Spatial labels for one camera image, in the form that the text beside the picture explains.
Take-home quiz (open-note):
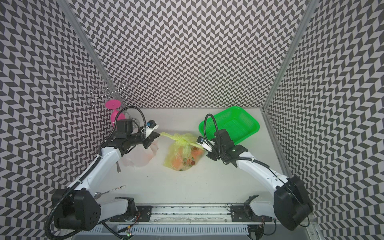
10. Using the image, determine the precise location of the green plastic basket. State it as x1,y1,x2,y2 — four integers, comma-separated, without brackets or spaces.
214,107,261,145

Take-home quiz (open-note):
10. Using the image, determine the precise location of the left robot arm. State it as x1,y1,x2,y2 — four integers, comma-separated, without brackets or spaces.
52,119,160,231

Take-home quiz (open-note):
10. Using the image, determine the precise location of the aluminium corner post left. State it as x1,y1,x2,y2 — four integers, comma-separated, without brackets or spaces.
55,0,127,109

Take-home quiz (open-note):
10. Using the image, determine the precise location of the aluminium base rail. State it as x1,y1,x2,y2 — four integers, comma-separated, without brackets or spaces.
64,203,316,240

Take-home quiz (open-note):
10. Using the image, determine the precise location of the metal knife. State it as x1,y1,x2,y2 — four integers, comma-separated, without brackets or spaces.
116,162,121,173

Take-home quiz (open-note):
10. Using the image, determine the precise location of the aluminium corner post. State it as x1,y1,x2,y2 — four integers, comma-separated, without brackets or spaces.
55,0,127,109
262,0,319,112

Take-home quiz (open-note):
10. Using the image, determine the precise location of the wire rack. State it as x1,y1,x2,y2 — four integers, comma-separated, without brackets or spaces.
82,81,131,127

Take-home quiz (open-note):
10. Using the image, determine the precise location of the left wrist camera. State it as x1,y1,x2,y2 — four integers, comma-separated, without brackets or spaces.
142,120,159,139

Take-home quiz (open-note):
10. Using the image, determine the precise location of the aluminium corner post right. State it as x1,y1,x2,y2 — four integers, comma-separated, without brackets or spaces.
262,0,319,112

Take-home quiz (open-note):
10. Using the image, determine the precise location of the yellow green plastic bag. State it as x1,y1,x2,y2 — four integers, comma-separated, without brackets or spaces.
160,132,206,172

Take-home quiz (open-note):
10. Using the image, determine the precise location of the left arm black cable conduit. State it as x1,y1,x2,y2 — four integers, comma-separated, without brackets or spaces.
44,105,147,240

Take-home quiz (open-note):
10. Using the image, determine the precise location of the pink plastic cup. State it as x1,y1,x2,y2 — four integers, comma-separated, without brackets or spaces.
110,109,119,126

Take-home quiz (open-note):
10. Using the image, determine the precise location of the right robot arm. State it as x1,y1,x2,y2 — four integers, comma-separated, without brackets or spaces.
196,130,314,231

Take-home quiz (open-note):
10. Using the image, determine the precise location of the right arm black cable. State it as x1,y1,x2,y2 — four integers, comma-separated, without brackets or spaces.
203,113,311,228

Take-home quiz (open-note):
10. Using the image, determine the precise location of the white plastic bag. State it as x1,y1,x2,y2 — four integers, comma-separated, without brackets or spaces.
120,140,159,168

